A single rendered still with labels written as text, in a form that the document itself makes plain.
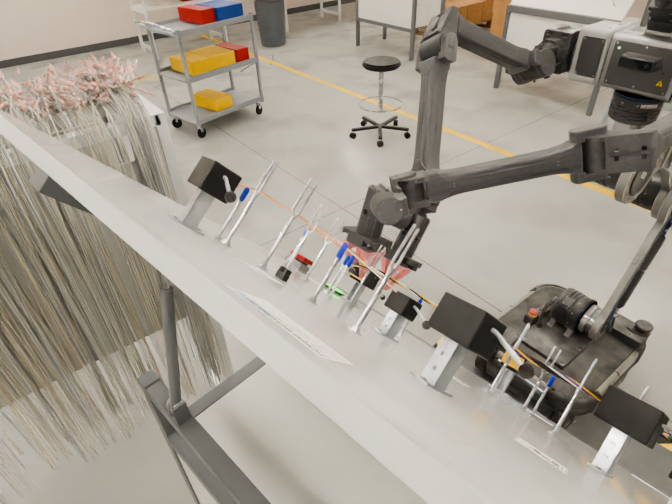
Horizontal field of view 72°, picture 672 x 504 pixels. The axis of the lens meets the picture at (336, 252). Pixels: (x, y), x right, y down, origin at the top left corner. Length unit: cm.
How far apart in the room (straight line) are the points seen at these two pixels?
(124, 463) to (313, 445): 124
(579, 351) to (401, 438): 208
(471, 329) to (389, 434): 23
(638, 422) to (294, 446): 77
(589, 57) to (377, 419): 150
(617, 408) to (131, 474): 191
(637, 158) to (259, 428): 103
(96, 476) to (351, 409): 211
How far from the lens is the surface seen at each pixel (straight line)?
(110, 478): 231
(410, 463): 25
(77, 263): 138
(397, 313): 74
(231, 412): 131
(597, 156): 108
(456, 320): 47
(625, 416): 75
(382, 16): 729
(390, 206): 93
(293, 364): 28
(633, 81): 162
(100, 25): 897
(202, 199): 62
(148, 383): 117
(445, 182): 101
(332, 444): 122
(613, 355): 238
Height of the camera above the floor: 186
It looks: 38 degrees down
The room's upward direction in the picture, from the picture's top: 3 degrees counter-clockwise
